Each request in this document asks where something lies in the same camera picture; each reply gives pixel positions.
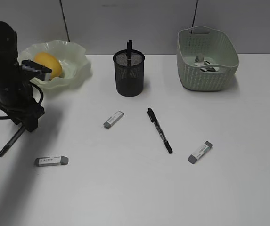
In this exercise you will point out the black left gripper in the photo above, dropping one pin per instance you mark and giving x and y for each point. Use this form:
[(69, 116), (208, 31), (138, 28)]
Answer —
[(16, 92)]

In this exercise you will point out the black marker pen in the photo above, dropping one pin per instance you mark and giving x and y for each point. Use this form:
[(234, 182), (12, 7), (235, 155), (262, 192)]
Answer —
[(154, 120), (129, 52), (9, 144)]

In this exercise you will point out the yellow mango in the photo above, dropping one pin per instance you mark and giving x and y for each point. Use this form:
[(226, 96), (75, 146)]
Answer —
[(49, 61)]

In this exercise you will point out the white waste paper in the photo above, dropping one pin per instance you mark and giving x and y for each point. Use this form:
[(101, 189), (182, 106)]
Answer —
[(204, 64)]

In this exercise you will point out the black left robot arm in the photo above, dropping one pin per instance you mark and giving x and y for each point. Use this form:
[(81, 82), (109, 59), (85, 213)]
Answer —
[(8, 45)]

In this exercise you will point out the grey white eraser left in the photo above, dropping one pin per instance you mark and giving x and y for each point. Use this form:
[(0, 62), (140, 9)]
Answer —
[(51, 161)]

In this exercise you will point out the grey white eraser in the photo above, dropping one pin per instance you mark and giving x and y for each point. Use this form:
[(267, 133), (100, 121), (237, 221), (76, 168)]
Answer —
[(113, 119), (51, 161), (202, 150)]

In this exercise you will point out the pale green wavy plate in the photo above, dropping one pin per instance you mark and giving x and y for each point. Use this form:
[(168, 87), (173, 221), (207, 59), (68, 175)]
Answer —
[(71, 56)]

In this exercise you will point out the grey white eraser middle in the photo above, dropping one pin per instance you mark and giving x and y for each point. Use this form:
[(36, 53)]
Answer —
[(113, 119)]

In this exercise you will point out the black mesh pen holder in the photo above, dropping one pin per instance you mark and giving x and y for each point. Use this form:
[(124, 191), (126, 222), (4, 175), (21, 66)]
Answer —
[(129, 79)]

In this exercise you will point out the grey white eraser right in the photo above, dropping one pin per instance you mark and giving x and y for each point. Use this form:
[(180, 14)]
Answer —
[(202, 150)]

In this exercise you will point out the pale green woven basket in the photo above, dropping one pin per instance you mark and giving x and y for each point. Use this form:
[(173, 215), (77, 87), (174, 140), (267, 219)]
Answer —
[(216, 47)]

